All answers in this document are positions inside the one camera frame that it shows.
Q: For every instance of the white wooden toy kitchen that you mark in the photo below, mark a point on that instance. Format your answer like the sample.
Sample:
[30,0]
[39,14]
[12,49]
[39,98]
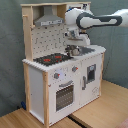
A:
[40,84]

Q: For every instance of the grey ice dispenser panel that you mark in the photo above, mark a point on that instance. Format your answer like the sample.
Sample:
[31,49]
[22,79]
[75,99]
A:
[91,73]

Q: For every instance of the right red stove knob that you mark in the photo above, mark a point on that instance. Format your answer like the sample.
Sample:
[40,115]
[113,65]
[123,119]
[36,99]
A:
[74,69]

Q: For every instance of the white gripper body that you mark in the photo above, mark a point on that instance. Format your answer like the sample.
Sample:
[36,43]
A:
[77,38]

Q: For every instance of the oven door with window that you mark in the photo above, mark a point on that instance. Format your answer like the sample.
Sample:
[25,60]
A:
[65,96]

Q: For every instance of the grey range hood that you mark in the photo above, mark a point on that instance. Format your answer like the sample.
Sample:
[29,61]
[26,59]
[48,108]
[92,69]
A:
[48,18]

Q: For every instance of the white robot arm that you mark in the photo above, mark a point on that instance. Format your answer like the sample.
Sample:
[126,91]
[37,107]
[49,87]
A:
[80,19]

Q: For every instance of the small silver pot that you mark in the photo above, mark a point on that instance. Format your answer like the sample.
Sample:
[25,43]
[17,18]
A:
[72,50]

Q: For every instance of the red stove knob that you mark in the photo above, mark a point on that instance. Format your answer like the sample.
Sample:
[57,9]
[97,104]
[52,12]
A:
[74,69]
[56,75]

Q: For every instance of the grey cabinet door handle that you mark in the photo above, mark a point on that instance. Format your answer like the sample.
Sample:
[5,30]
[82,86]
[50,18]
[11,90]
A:
[84,83]

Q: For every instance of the grey sink basin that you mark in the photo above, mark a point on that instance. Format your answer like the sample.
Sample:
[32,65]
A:
[85,50]

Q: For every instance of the left red stove knob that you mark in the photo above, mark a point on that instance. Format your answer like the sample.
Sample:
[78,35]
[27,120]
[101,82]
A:
[56,75]

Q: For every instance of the black stovetop with red burners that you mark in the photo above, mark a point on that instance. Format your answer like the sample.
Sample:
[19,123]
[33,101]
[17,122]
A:
[52,59]

